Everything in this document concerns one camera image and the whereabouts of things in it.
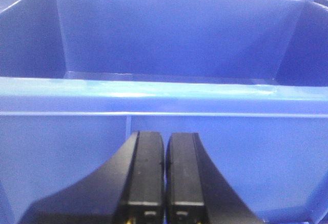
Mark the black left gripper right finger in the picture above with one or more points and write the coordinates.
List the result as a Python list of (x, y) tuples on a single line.
[(196, 191)]

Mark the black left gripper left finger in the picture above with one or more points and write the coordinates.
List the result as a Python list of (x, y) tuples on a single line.
[(127, 188)]

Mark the blue target bin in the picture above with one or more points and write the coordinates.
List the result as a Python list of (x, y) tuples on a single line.
[(250, 76)]

